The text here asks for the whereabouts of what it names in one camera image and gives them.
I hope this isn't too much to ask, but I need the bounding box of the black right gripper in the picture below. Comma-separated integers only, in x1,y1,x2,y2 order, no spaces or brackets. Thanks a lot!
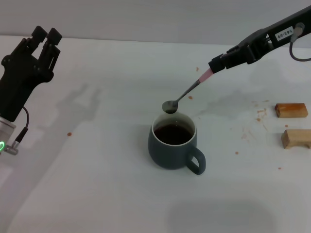
220,4,311,59

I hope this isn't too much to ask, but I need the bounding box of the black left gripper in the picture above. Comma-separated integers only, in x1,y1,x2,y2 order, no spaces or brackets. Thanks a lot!
0,26,63,122

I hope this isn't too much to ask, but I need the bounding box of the pink handled metal spoon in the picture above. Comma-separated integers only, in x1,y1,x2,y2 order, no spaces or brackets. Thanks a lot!
162,68,214,114

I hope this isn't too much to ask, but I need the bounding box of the grey ceramic cup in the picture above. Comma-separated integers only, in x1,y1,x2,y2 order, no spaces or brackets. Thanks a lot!
148,113,207,175

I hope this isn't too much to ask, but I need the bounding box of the orange stained wooden block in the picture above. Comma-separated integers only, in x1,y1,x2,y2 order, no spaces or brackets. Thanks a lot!
275,102,308,118

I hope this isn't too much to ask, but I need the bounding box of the dark coffee liquid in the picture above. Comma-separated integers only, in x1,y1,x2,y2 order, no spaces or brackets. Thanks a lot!
153,124,194,146

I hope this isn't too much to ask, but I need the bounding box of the pale wooden block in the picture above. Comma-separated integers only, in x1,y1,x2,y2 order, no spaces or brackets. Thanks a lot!
281,129,311,150

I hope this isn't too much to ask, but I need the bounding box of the grey right arm cable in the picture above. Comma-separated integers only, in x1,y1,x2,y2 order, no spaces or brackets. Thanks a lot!
289,23,311,61

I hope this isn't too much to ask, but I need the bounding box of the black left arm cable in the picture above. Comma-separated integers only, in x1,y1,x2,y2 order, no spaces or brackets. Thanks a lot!
4,106,30,156

